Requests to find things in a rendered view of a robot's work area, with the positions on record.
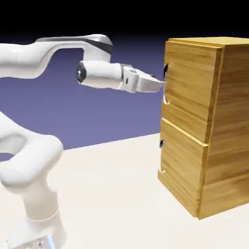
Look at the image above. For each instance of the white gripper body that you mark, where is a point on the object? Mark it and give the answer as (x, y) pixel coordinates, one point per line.
(146, 82)

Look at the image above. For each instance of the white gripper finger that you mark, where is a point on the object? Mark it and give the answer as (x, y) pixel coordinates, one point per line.
(161, 84)

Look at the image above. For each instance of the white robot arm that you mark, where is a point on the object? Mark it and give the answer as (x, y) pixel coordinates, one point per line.
(29, 58)

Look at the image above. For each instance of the tall light wood door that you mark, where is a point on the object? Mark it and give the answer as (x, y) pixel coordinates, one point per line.
(188, 89)

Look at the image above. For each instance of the light wood cabinet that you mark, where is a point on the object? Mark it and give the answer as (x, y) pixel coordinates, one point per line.
(227, 124)

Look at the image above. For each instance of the short light wood door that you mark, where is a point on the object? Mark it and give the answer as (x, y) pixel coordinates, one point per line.
(181, 165)

